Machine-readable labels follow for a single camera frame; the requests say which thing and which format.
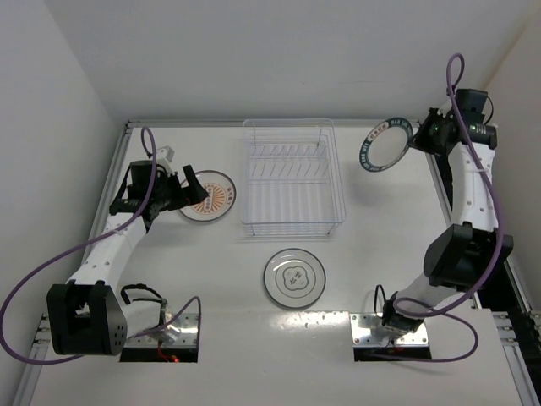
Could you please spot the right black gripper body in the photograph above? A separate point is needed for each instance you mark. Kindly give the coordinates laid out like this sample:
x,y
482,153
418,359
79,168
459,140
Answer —
x,y
423,133

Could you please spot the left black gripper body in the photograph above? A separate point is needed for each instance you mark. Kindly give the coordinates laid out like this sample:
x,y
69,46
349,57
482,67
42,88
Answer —
x,y
178,191

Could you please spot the dark blue rimmed plate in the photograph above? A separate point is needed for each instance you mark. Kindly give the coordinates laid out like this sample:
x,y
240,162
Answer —
x,y
385,145

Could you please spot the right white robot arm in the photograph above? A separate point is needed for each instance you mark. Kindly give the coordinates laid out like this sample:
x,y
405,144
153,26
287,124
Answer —
x,y
464,255

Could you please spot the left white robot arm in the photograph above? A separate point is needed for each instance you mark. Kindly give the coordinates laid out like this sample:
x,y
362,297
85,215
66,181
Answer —
x,y
87,316

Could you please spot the orange sunburst plate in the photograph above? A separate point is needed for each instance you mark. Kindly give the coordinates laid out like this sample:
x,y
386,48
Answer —
x,y
222,194

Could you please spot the grey clover pattern plate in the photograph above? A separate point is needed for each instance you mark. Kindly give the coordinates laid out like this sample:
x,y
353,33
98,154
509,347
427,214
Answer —
x,y
294,279

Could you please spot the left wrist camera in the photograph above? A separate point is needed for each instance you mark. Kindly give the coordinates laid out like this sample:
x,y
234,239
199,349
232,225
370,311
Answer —
x,y
165,154

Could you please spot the white wire dish rack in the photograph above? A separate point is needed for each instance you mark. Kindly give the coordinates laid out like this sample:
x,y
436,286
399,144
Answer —
x,y
292,183

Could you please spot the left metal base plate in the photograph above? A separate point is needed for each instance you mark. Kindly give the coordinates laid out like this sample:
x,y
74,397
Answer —
x,y
183,332

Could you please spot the metal base plate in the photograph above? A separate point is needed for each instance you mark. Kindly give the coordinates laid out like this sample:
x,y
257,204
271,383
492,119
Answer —
x,y
368,333
183,332

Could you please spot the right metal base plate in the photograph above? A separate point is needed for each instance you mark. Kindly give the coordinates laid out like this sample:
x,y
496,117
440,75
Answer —
x,y
368,333

